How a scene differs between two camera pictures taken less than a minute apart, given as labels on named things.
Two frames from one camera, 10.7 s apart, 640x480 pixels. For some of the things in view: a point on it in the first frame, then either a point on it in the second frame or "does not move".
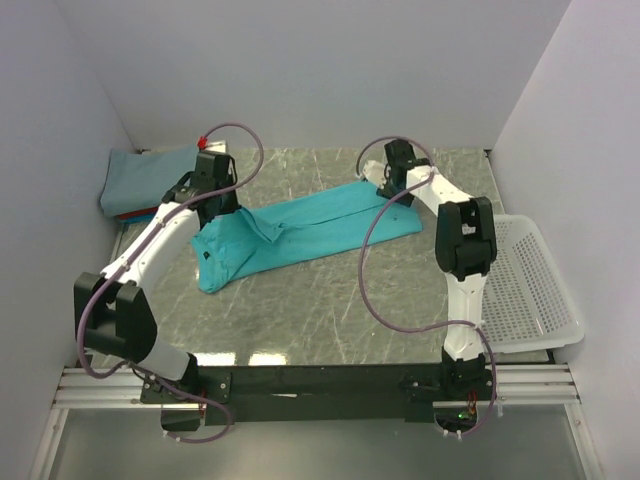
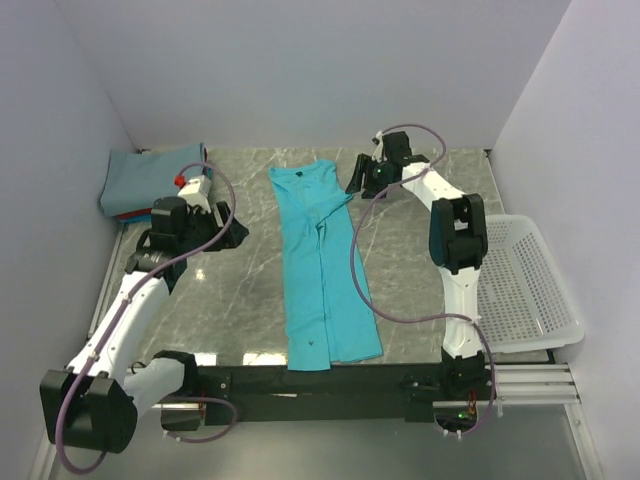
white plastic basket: [526, 303] does not move
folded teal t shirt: [138, 219] does not move
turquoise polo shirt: [278, 228] -> [329, 318]
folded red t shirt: [137, 213] does not move
